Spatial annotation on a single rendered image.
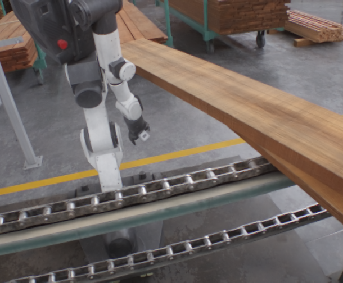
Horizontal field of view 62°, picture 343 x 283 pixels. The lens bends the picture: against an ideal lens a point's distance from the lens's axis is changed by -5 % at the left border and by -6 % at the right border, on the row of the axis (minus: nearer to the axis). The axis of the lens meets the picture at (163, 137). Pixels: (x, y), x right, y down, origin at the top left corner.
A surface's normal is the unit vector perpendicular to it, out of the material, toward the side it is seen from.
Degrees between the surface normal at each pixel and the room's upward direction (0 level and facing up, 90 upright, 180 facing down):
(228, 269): 0
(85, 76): 63
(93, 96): 107
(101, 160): 54
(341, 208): 0
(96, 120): 74
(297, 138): 0
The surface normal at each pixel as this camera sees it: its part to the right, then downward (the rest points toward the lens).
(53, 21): 0.71, 0.53
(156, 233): -0.09, -0.83
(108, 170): 0.11, -0.07
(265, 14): 0.22, 0.52
